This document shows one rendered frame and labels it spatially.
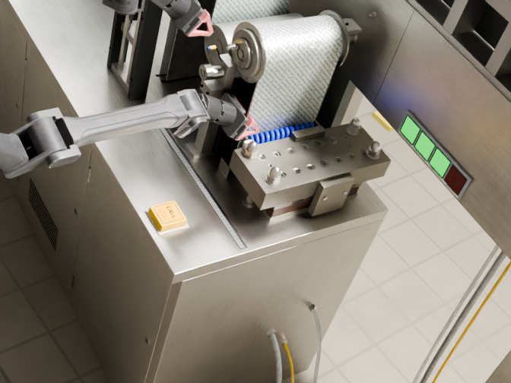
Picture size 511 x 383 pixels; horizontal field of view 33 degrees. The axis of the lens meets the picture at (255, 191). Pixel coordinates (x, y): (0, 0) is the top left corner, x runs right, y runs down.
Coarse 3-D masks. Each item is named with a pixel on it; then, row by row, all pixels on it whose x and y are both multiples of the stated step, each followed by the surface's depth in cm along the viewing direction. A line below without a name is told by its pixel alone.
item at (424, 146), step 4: (420, 136) 209; (424, 136) 208; (420, 140) 209; (424, 140) 208; (428, 140) 207; (416, 144) 211; (420, 144) 210; (424, 144) 208; (428, 144) 207; (432, 144) 206; (420, 148) 210; (424, 148) 209; (428, 148) 208; (432, 148) 206; (420, 152) 210; (424, 152) 209; (428, 152) 208; (424, 156) 209; (428, 156) 208
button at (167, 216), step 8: (152, 208) 209; (160, 208) 209; (168, 208) 210; (176, 208) 211; (152, 216) 209; (160, 216) 208; (168, 216) 208; (176, 216) 209; (184, 216) 210; (160, 224) 206; (168, 224) 206; (176, 224) 208; (184, 224) 210; (160, 232) 207
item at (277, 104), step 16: (288, 80) 212; (304, 80) 215; (320, 80) 219; (256, 96) 210; (272, 96) 213; (288, 96) 217; (304, 96) 220; (320, 96) 224; (256, 112) 215; (272, 112) 218; (288, 112) 222; (304, 112) 226; (272, 128) 223
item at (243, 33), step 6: (240, 30) 205; (246, 30) 203; (234, 36) 208; (240, 36) 206; (246, 36) 204; (252, 36) 202; (342, 36) 214; (252, 42) 202; (342, 42) 215; (252, 48) 203; (258, 48) 202; (342, 48) 215; (258, 54) 202; (258, 60) 202; (252, 66) 204; (258, 66) 203; (240, 72) 210; (246, 72) 207; (252, 72) 205
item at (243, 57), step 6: (234, 42) 207; (240, 42) 204; (246, 42) 203; (240, 48) 206; (246, 48) 203; (234, 54) 208; (240, 54) 206; (246, 54) 203; (252, 54) 203; (234, 60) 209; (240, 60) 207; (246, 60) 204; (252, 60) 204; (240, 66) 207; (246, 66) 205
